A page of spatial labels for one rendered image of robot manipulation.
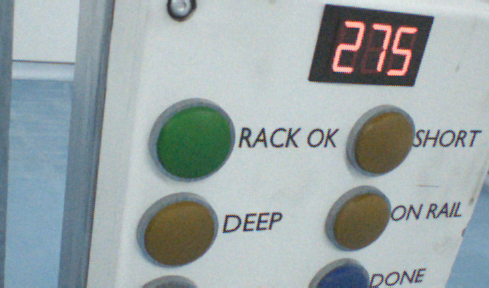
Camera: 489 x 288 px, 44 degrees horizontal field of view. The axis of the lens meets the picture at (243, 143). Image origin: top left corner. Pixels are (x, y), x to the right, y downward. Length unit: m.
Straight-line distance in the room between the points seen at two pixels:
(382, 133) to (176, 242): 0.09
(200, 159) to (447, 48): 0.11
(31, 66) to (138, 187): 3.68
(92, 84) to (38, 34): 3.57
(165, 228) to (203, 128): 0.04
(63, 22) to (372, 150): 3.63
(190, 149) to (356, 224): 0.08
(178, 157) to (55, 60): 3.70
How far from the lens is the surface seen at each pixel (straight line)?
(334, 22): 0.22
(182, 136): 0.20
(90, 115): 0.28
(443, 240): 0.31
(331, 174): 0.25
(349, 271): 0.27
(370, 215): 0.26
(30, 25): 3.82
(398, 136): 0.25
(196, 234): 0.22
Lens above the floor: 1.24
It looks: 22 degrees down
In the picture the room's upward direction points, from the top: 11 degrees clockwise
